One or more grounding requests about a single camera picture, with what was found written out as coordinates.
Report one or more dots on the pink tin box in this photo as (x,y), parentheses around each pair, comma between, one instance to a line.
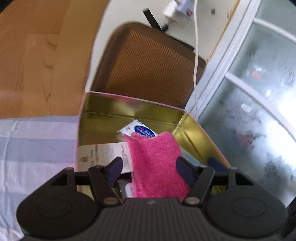
(102,115)

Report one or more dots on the white power strip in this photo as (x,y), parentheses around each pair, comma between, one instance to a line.
(176,10)

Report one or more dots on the blue pencil case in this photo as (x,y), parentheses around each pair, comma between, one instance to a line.
(214,163)

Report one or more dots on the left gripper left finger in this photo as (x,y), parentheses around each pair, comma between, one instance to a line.
(102,179)

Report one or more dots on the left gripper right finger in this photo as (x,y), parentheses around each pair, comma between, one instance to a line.
(198,178)

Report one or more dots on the striped white table cloth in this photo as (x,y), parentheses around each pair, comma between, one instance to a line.
(33,150)

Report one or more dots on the pink fluffy cloth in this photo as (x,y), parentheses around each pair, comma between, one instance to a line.
(154,172)

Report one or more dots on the brown woven chair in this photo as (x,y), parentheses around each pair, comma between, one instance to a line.
(142,62)

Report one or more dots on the white framed glass door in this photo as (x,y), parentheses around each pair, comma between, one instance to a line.
(246,97)

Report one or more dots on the white tissue pack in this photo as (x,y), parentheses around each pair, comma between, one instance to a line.
(137,127)

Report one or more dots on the white printed paper card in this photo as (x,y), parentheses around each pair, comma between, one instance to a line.
(103,154)

